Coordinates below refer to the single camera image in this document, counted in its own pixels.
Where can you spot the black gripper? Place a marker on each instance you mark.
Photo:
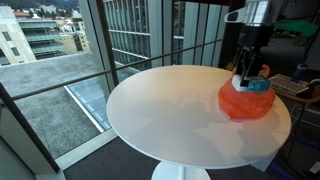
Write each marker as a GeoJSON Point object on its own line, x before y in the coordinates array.
{"type": "Point", "coordinates": [258, 36]}

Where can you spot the blue white mentos container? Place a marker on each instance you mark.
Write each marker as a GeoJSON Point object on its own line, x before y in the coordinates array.
{"type": "Point", "coordinates": [261, 85]}

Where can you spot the small yellow object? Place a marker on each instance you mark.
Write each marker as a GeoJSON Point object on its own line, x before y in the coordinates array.
{"type": "Point", "coordinates": [229, 66]}

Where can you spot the orange plastic bowl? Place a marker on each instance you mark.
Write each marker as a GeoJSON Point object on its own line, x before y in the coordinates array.
{"type": "Point", "coordinates": [245, 105]}

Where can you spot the silver laptop keyboard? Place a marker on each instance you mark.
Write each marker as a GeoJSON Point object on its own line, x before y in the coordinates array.
{"type": "Point", "coordinates": [286, 84]}

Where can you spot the dark blue bottle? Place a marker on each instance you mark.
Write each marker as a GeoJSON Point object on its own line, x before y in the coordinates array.
{"type": "Point", "coordinates": [299, 72]}

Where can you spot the green cloth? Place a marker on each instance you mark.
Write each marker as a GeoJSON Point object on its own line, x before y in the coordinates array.
{"type": "Point", "coordinates": [296, 27]}

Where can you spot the white sheet under table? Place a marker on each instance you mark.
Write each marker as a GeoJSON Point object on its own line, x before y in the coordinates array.
{"type": "Point", "coordinates": [265, 161]}

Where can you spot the dark window mullion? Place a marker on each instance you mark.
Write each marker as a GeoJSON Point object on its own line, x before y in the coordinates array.
{"type": "Point", "coordinates": [108, 43]}

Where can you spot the grey window railing bar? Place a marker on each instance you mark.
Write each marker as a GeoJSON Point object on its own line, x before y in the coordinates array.
{"type": "Point", "coordinates": [83, 77]}

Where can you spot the white table pedestal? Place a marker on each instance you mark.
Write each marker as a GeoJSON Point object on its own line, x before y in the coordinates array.
{"type": "Point", "coordinates": [180, 171]}

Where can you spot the dark slanted window frame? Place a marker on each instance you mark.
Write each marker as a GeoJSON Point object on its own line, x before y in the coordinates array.
{"type": "Point", "coordinates": [23, 126]}

